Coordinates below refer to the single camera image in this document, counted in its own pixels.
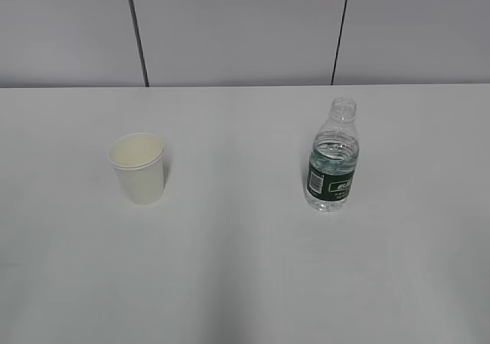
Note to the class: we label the clear green-label water bottle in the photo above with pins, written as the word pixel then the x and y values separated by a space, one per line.
pixel 334 158

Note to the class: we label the white paper cup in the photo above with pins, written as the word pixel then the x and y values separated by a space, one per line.
pixel 137 160

